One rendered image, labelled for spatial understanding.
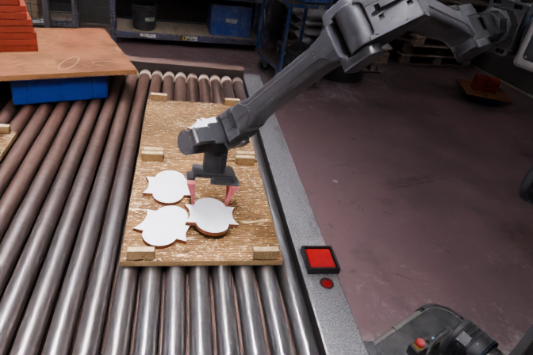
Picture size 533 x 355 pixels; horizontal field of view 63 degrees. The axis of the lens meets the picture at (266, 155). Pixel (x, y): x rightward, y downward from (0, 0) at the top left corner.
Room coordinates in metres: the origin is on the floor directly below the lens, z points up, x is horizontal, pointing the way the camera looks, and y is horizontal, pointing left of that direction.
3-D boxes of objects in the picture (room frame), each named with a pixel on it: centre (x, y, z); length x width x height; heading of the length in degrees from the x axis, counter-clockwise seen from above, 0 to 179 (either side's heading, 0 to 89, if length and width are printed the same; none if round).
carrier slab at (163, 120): (1.29, 0.24, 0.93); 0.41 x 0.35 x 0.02; 15
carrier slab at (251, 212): (0.89, 0.14, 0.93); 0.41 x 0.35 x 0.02; 14
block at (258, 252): (0.73, -0.04, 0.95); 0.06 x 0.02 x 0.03; 104
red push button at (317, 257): (0.77, -0.16, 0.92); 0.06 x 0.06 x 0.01; 14
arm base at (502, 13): (1.05, -0.46, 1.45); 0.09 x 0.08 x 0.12; 42
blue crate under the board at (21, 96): (1.45, 0.81, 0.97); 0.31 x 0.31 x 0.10; 36
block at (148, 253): (0.67, 0.22, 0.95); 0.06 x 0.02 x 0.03; 104
